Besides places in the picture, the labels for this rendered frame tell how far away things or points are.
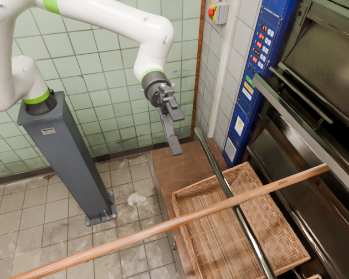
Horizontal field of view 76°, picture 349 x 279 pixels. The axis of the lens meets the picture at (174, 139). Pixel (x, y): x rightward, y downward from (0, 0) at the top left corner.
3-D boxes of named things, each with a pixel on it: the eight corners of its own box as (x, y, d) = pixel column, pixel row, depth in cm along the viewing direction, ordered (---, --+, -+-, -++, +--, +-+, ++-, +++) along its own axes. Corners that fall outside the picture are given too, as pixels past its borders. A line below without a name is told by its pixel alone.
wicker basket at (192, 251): (238, 183, 153) (248, 159, 132) (290, 273, 117) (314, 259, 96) (170, 203, 143) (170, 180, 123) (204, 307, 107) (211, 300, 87)
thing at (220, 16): (219, 17, 135) (221, -2, 128) (226, 23, 129) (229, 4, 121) (208, 18, 134) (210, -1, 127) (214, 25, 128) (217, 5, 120)
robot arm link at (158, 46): (75, 14, 79) (57, 20, 70) (76, -25, 71) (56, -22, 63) (170, 52, 82) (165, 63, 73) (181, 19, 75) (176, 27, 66)
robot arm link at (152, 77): (140, 96, 79) (137, 73, 72) (172, 90, 81) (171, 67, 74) (143, 107, 75) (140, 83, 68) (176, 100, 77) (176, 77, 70)
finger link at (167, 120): (157, 106, 68) (157, 107, 70) (165, 141, 68) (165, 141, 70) (169, 103, 69) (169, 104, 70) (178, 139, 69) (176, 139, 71)
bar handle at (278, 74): (262, 78, 90) (266, 78, 91) (319, 135, 69) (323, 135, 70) (270, 65, 86) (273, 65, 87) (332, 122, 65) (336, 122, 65)
